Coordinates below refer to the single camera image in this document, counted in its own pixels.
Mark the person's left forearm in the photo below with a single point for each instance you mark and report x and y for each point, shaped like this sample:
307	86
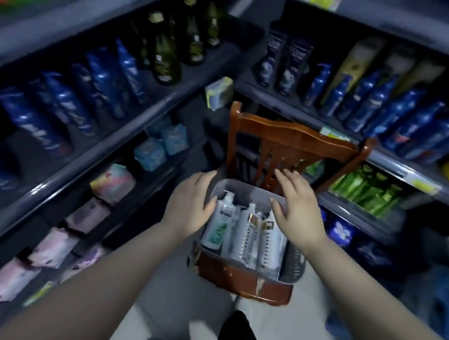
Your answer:
97	289

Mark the blue pack with white flower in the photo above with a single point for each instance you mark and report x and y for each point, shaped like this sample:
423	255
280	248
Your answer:
341	231

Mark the grey plastic basket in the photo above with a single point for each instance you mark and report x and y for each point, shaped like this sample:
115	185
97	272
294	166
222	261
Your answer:
242	194

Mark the group of green packets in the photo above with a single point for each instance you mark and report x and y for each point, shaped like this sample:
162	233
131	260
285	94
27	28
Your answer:
367	189

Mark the white bottle with gold print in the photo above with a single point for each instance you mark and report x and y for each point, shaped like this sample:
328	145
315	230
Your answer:
272	248
247	234

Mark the dark green glass bottle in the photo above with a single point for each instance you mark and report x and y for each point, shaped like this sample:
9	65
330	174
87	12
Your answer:
214	19
165	52
192	33

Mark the small yellow and blue box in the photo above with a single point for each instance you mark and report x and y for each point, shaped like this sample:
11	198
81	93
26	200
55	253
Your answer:
219	93

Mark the person's right hand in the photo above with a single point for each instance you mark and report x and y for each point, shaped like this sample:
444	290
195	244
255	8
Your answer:
300	215

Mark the white bottle with green label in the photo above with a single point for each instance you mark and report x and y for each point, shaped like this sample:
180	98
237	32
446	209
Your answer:
218	225

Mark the person's left thumb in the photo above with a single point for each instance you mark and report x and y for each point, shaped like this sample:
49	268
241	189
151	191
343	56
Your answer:
210	207

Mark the row of blue pump bottles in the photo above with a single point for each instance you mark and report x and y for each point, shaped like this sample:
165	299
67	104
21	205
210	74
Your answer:
72	100

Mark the pastel rainbow soft pack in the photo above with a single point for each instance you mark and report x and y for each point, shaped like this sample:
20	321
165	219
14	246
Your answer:
113	185

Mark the person's right forearm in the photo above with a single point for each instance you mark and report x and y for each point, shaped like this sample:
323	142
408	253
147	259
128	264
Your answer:
368	304

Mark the row of blue spray bottles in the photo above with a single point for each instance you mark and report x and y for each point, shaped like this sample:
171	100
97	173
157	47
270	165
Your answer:
389	110

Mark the pink soft pack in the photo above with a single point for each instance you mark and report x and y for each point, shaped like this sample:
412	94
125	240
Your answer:
87	260
87	216
7	280
52	247

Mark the person's right thumb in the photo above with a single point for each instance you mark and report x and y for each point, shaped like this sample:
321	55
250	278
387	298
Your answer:
277	210

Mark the olive cardboard box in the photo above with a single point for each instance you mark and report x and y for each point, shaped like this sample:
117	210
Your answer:
395	59
357	60
423	76

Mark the person's left hand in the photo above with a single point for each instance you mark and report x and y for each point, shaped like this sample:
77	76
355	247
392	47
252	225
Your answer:
185	207

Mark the dark blue shampoo bottle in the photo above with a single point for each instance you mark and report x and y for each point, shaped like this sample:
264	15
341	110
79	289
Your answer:
273	54
295	67

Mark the person's black trousers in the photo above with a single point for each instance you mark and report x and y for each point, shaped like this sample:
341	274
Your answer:
238	335

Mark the light blue soft pack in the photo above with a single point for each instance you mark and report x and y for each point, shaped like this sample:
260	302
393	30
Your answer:
175	138
151	154

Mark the dark grey metal shelf unit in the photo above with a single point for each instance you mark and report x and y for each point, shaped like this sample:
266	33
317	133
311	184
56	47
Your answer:
397	164
96	136

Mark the brown wooden chair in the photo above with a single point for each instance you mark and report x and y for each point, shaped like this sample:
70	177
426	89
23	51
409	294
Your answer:
288	141

